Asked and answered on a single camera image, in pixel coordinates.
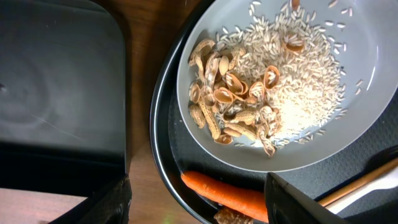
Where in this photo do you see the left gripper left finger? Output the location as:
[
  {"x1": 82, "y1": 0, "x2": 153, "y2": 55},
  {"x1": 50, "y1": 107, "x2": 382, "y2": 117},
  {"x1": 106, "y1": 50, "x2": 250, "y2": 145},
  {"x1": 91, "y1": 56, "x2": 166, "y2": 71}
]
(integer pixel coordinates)
[{"x1": 49, "y1": 174, "x2": 132, "y2": 224}]

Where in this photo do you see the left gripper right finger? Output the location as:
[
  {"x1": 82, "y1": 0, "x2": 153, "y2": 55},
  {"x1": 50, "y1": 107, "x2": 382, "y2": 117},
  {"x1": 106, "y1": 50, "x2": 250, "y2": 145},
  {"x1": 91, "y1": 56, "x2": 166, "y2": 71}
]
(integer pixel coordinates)
[{"x1": 264, "y1": 172, "x2": 348, "y2": 224}]

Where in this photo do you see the white plastic fork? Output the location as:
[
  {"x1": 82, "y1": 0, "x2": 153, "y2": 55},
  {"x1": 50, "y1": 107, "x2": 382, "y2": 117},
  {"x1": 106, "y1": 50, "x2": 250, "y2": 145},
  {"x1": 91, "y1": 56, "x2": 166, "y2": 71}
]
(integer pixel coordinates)
[{"x1": 326, "y1": 169, "x2": 397, "y2": 214}]

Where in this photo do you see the wooden chopstick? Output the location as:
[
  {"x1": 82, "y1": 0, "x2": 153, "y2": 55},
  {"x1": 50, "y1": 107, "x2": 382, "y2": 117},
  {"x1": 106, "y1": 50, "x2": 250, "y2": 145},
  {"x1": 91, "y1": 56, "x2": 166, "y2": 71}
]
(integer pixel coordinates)
[{"x1": 318, "y1": 158, "x2": 397, "y2": 207}]

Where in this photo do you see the pile of peanut shells and rice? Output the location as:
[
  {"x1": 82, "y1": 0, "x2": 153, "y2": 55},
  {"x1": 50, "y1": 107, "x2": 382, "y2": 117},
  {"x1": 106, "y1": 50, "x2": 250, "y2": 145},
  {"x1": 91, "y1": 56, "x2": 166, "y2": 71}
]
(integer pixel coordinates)
[{"x1": 188, "y1": 1, "x2": 347, "y2": 156}]

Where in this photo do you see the grey plate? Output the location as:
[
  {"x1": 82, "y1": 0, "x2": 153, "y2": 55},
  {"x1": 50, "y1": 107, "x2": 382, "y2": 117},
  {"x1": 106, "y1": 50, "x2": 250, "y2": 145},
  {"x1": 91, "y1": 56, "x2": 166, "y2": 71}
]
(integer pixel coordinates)
[{"x1": 177, "y1": 0, "x2": 397, "y2": 172}]

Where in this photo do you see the orange carrot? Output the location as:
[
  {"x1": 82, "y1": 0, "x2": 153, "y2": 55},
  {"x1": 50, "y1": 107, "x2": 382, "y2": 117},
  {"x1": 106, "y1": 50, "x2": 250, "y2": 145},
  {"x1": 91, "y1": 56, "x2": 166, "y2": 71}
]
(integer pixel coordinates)
[{"x1": 180, "y1": 171, "x2": 269, "y2": 223}]

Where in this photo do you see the brown walnut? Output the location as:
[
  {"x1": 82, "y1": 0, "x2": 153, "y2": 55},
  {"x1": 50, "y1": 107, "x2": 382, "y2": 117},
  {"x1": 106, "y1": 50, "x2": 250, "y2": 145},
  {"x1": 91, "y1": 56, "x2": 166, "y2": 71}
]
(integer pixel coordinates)
[{"x1": 214, "y1": 207, "x2": 254, "y2": 224}]

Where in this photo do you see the black round tray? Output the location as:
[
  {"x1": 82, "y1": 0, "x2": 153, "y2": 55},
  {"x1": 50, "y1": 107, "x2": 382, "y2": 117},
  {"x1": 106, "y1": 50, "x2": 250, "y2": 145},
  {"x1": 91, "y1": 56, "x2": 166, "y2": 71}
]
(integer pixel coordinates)
[{"x1": 150, "y1": 1, "x2": 397, "y2": 223}]

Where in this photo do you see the black rectangular tray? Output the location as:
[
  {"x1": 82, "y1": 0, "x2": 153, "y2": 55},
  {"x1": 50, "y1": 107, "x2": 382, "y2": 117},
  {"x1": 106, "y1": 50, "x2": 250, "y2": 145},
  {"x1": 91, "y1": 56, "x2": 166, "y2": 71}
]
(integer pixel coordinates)
[{"x1": 1, "y1": 1, "x2": 126, "y2": 197}]

